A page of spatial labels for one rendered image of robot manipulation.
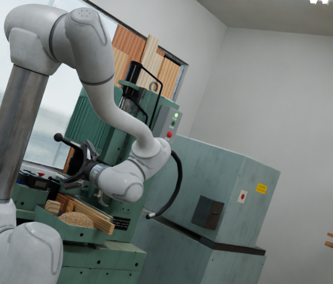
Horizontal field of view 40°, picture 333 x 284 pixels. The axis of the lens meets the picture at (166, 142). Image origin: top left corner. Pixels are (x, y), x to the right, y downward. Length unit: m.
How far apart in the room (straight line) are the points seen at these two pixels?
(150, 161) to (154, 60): 2.46
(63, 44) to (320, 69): 3.19
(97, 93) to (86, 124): 0.70
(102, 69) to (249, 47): 3.45
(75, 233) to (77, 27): 0.88
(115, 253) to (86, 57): 1.10
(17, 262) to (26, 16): 0.63
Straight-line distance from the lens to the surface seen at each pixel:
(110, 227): 1.81
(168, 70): 4.06
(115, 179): 1.54
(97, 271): 2.05
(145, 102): 2.09
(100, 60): 1.19
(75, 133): 1.97
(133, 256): 2.16
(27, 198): 1.89
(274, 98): 4.23
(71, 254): 1.91
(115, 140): 2.05
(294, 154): 4.00
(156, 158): 1.59
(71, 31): 1.17
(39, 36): 1.24
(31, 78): 1.28
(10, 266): 1.26
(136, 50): 3.84
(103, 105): 1.30
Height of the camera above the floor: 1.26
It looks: 2 degrees up
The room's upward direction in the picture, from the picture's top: 20 degrees clockwise
